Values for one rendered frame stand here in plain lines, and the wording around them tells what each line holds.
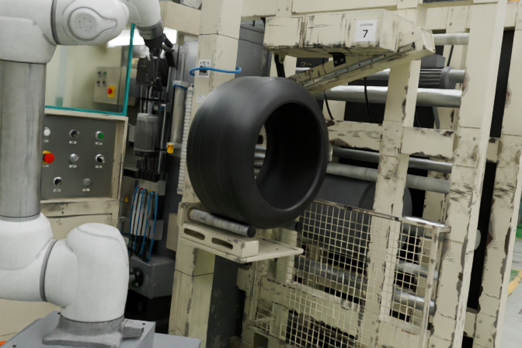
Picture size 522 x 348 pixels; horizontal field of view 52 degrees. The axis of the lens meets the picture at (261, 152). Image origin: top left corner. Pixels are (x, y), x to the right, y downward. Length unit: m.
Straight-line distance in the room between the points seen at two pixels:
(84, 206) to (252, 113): 0.86
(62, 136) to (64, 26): 1.11
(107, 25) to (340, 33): 1.17
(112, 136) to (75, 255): 1.14
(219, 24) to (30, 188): 1.21
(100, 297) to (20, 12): 0.67
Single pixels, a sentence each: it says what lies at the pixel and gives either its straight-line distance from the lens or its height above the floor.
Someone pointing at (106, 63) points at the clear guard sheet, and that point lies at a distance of 2.39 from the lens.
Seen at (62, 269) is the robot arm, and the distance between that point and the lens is 1.38.
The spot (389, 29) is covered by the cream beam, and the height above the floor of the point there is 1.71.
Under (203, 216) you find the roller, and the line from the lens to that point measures 2.17.
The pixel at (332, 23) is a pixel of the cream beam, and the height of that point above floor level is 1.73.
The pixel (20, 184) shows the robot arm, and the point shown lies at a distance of 1.38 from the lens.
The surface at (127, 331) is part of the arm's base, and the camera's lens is 1.45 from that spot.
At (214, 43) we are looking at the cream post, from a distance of 2.31.
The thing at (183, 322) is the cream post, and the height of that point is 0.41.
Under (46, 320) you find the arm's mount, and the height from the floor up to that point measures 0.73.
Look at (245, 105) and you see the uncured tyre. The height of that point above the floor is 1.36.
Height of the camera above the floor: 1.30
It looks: 3 degrees down
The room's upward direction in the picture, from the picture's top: 6 degrees clockwise
